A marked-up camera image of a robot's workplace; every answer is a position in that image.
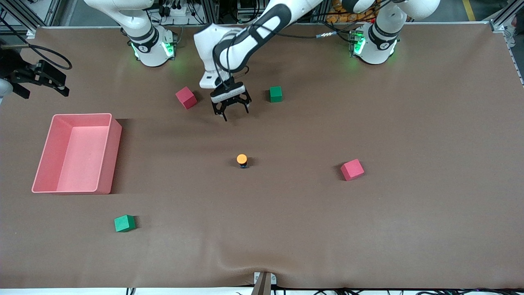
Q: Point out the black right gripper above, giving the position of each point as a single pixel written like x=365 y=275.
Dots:
x=25 y=75

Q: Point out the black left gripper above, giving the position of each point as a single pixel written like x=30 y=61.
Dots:
x=230 y=102

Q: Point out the orange capped push button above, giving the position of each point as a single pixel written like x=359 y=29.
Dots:
x=242 y=158

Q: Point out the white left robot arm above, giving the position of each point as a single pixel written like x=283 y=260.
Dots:
x=204 y=45

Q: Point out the green foam cube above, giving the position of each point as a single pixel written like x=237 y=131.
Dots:
x=124 y=223
x=276 y=94

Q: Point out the pink foam cube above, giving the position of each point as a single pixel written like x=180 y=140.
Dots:
x=186 y=97
x=352 y=170

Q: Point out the pink plastic bin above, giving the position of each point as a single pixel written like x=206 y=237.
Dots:
x=104 y=155

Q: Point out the white power strip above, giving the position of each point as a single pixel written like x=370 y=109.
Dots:
x=174 y=10

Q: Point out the orange snack bags pile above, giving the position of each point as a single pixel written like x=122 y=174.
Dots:
x=348 y=17

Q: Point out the aluminium frame profile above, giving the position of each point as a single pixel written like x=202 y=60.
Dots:
x=24 y=20
x=505 y=20

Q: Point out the metal table edge bracket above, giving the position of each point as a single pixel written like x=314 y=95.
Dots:
x=264 y=282

